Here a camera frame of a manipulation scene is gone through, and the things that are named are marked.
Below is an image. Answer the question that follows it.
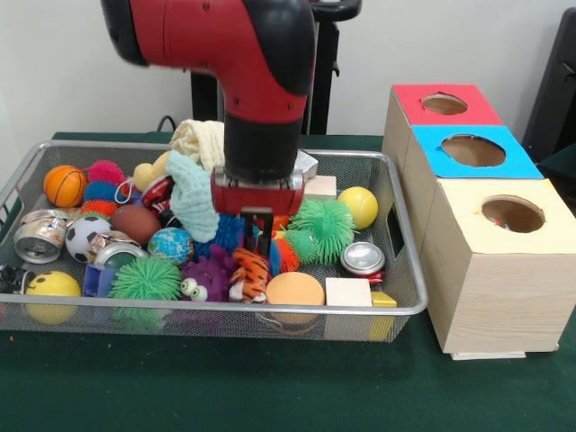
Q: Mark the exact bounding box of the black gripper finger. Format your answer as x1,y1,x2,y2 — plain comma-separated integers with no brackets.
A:
259,213,275,257
242,213,257,256

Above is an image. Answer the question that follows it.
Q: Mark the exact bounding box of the green spiky rubber ball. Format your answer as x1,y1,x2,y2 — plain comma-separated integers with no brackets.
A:
285,197,357,266
109,256,183,301

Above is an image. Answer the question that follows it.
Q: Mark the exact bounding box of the yellow smiley ball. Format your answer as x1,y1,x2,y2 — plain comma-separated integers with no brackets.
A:
22,270,83,326

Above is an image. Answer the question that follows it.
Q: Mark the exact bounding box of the black chair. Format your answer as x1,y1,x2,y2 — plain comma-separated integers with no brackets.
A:
521,6,576,158

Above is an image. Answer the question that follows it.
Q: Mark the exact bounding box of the orange foam disc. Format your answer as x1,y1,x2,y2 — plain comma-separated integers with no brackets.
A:
265,273,326,326

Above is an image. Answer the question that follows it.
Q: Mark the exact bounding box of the purple spiky monster toy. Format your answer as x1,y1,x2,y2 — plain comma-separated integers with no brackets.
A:
181,245,238,302

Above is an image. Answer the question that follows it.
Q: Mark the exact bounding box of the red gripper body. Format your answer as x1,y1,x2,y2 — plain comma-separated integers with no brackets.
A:
210,166,306,217

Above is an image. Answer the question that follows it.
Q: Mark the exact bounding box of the orange tiger plush toy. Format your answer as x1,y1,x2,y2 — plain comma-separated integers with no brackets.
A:
229,247,271,303

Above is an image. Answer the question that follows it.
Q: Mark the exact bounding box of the crushed silver drink can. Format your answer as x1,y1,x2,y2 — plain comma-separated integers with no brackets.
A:
340,241,387,283

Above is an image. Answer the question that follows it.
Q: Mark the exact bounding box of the yellow tennis ball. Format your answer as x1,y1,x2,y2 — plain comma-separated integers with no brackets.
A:
337,186,379,230

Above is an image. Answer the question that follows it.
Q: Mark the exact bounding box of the light blue cloth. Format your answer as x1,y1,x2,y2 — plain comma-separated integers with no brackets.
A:
165,150,220,244

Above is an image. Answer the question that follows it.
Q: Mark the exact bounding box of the cream waffle cloth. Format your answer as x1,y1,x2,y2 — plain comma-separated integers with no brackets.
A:
169,119,226,175

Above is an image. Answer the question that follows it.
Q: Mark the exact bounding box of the silver mesh bin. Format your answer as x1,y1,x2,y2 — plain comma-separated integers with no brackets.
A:
0,139,428,344

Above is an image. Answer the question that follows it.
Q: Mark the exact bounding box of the pale wooden cube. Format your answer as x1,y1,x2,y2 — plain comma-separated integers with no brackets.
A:
323,277,374,342

